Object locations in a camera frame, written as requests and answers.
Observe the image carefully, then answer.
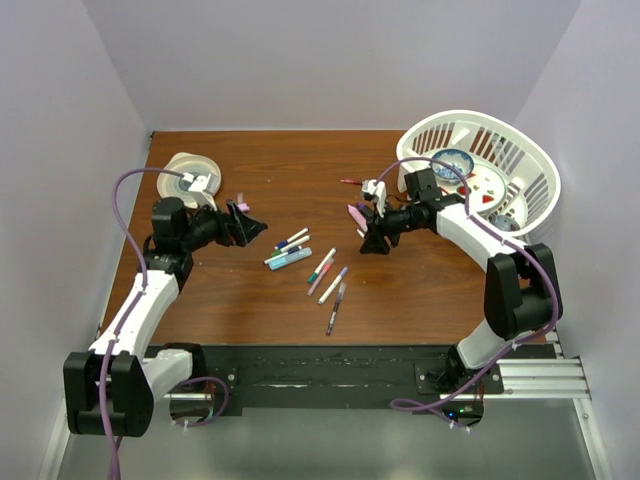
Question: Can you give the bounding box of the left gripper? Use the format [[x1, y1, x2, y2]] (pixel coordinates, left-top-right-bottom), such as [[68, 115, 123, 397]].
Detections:
[[180, 197, 266, 252]]

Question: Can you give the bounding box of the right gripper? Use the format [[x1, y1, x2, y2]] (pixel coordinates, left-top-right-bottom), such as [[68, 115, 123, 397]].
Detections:
[[360, 200, 420, 255]]

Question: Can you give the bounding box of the pink highlighter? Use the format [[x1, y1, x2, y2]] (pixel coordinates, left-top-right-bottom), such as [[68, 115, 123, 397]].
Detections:
[[347, 205, 368, 233]]

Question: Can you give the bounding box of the lilac capped white marker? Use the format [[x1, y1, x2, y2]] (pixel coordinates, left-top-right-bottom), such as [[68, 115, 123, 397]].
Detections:
[[318, 267, 349, 305]]

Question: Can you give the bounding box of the dark purple pen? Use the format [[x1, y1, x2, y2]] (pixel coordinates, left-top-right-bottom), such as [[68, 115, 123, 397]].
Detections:
[[326, 282, 347, 336]]

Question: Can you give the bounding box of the pink clear pen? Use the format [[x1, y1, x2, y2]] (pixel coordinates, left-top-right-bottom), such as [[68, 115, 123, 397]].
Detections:
[[307, 259, 334, 296]]

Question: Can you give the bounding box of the teal capped white marker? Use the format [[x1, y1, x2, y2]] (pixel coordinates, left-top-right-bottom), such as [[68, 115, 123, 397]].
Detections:
[[308, 247, 337, 283]]

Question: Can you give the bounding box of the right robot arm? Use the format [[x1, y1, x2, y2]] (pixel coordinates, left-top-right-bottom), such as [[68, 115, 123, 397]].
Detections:
[[360, 168, 563, 393]]

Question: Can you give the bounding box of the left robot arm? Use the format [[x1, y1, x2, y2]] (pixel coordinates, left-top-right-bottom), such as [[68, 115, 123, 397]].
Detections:
[[63, 197, 268, 437]]

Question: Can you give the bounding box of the blue capped white marker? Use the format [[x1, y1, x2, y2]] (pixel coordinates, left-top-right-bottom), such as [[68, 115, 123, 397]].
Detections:
[[273, 228, 309, 253]]

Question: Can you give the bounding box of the green capped white marker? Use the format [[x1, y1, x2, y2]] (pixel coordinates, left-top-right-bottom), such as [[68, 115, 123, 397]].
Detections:
[[271, 235, 311, 257]]

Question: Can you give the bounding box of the dark blue white marker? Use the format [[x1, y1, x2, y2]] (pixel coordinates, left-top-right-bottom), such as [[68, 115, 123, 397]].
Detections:
[[263, 246, 301, 265]]

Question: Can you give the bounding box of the light blue highlighter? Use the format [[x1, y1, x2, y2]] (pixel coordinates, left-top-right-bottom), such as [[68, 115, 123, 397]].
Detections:
[[269, 247, 312, 271]]

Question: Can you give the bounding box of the cream swirl plate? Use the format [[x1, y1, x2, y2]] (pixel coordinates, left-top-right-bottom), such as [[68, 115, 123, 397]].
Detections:
[[156, 152, 223, 209]]

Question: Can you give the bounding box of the blue white bowl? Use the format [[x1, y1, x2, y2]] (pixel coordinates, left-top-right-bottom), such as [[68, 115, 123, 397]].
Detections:
[[432, 148, 474, 184]]

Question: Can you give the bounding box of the white fruit pattern plate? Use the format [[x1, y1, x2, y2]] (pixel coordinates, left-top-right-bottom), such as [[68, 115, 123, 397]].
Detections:
[[440, 163, 507, 216]]

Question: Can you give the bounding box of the grey patterned cup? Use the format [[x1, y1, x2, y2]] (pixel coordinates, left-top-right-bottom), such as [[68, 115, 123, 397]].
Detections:
[[489, 214, 520, 232]]

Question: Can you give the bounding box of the white laundry basket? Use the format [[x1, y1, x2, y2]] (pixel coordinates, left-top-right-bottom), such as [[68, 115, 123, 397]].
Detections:
[[396, 110, 561, 239]]

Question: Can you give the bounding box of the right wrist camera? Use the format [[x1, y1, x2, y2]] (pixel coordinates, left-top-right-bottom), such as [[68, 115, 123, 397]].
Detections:
[[361, 179, 387, 218]]

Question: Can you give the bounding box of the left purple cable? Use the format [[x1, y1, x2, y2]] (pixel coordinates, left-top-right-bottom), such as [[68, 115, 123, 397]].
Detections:
[[99, 168, 186, 480]]

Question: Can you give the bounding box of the purple cable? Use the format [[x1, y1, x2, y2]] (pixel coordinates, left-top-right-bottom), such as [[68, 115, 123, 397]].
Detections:
[[375, 156, 560, 422], [99, 168, 186, 480]]

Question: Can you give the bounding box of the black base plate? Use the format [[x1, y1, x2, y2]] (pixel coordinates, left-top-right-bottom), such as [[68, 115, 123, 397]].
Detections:
[[89, 342, 557, 419]]

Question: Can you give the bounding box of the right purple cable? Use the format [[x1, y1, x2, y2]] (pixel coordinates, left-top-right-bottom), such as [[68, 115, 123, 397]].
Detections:
[[375, 156, 560, 422]]

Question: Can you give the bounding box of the aluminium rail frame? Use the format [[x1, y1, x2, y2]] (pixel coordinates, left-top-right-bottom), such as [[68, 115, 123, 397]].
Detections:
[[49, 234, 612, 480]]

